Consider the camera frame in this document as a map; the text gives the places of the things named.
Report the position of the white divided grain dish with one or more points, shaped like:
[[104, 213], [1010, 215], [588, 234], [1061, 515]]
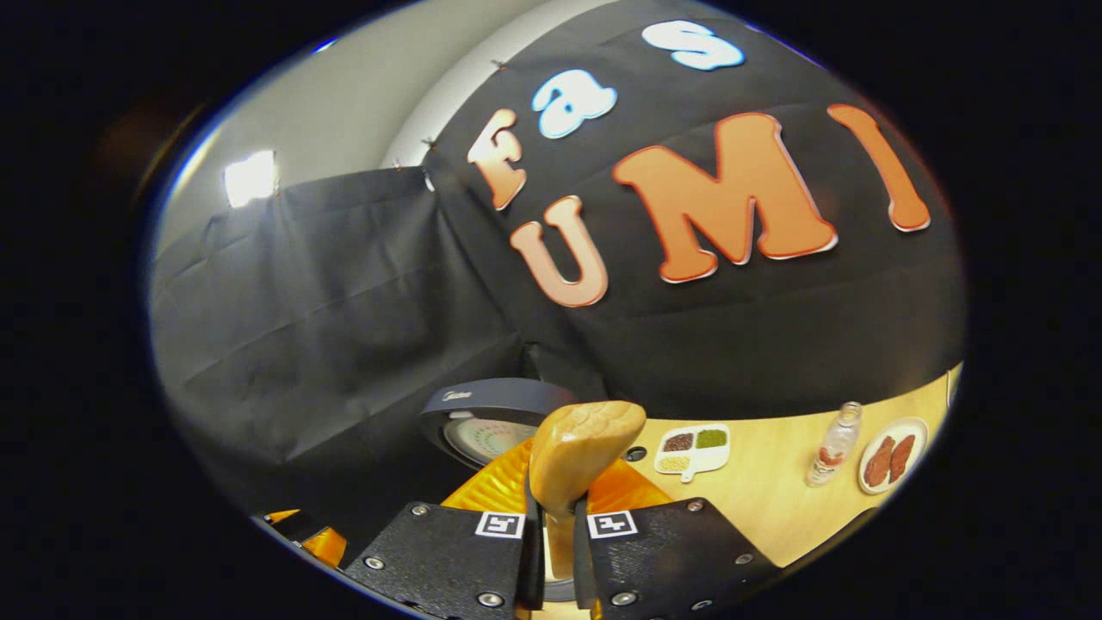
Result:
[[715, 456]]

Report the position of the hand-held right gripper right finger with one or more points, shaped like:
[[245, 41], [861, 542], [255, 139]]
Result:
[[654, 560]]

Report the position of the ceiling light panel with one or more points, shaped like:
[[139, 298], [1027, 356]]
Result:
[[250, 179]]

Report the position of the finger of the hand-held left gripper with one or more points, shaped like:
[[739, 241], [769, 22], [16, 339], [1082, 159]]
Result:
[[325, 547]]

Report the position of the clear drink bottle red label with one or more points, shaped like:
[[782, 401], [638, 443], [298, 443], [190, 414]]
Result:
[[831, 452]]

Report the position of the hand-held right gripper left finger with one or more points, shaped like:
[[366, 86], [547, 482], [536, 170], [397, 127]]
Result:
[[448, 551]]

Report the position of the dark grey rice cooker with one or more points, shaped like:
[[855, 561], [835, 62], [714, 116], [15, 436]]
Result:
[[491, 396]]

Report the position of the red meat piece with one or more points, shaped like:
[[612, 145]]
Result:
[[878, 462], [901, 456]]

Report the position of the black backdrop cloth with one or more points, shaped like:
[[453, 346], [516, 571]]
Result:
[[344, 284]]

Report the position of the white round plate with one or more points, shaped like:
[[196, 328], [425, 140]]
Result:
[[919, 448]]

